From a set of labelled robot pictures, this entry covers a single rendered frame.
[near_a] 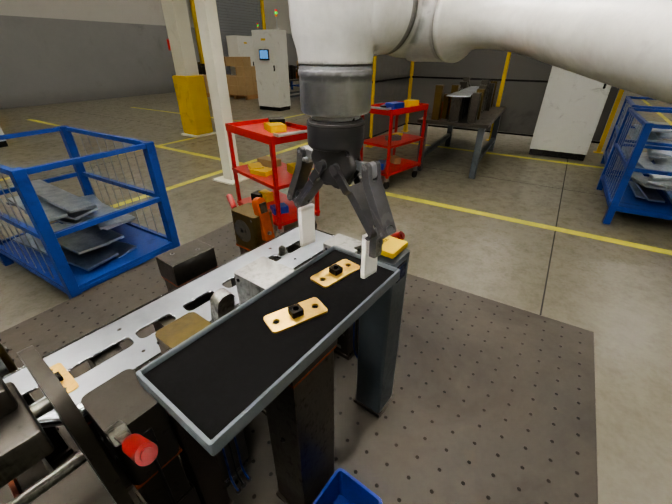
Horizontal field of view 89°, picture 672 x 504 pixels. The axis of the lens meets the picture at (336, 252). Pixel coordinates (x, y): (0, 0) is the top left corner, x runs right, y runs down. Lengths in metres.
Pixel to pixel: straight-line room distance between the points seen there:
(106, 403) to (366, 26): 0.55
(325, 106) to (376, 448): 0.73
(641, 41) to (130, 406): 0.60
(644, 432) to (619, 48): 2.03
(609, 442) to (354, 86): 1.91
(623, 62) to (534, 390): 0.92
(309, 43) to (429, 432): 0.82
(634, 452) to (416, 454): 1.36
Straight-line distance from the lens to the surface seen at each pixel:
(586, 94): 6.62
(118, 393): 0.58
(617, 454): 2.07
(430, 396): 1.00
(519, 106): 7.49
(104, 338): 0.81
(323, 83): 0.43
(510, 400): 1.06
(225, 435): 0.38
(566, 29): 0.35
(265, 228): 1.05
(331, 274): 0.56
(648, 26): 0.29
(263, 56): 11.02
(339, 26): 0.42
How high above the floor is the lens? 1.47
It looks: 30 degrees down
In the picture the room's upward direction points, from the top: straight up
